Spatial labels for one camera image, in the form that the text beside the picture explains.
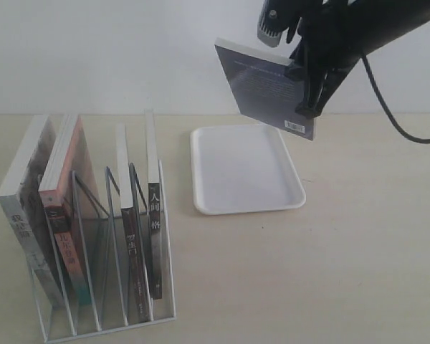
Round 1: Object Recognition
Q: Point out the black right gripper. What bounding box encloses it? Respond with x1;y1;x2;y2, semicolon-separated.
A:
285;0;366;120

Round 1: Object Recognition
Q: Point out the dark blue moon book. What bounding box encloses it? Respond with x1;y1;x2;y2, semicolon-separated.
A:
214;38;316;140

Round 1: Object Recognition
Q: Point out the black grey spine book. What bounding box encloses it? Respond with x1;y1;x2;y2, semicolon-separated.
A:
145;110;162;300

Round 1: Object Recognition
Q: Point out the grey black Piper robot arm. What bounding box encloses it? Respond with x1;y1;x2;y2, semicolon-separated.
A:
290;1;430;118

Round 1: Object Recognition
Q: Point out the dark brown spine book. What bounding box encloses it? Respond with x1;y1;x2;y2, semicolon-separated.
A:
115;123;152;323

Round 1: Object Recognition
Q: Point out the red pink spine book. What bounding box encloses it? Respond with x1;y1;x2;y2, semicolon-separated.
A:
39;115;98;306

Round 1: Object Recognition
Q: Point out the grey marbled white book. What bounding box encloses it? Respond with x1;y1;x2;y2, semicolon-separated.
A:
0;115;65;308

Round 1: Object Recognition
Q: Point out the white plastic tray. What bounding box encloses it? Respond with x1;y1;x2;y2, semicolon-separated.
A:
190;124;307;215

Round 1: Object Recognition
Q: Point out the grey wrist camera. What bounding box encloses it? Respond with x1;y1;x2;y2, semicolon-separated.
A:
257;0;295;48

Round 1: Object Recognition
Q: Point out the white wire book rack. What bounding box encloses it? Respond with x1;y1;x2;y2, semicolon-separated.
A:
38;167;176;343

